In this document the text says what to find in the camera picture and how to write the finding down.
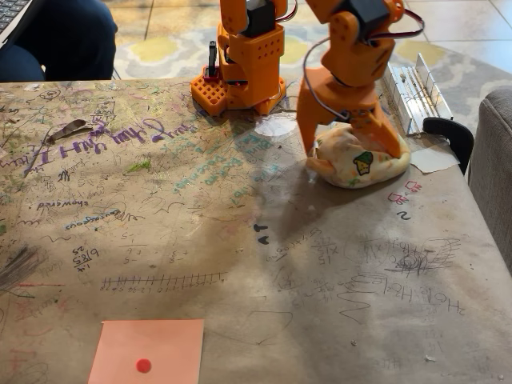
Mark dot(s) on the grey upholstered sofa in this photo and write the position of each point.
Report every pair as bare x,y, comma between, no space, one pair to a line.
496,160

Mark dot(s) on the small black red base clamp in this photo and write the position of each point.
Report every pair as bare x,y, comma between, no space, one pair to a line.
212,56

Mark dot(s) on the orange robot arm with base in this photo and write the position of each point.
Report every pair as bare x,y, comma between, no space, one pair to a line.
256,60

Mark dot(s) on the pink sticky note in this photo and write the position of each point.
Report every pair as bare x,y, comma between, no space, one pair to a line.
160,344

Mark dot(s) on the black table clamp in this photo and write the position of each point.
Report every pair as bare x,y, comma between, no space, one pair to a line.
456,136

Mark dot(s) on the person's dark blue trouser legs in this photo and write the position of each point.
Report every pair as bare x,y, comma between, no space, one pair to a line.
72,40

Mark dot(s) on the silver laptop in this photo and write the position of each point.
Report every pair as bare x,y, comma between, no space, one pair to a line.
10,16

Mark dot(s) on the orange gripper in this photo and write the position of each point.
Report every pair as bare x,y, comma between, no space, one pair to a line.
345,97

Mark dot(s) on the brown scribbled paper table cover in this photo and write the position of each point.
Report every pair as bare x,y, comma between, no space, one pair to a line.
200,260

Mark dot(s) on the grey yellow patterned rug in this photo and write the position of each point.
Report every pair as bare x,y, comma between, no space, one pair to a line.
180,48

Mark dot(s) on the plush cat toy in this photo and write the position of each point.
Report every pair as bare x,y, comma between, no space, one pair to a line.
360,176

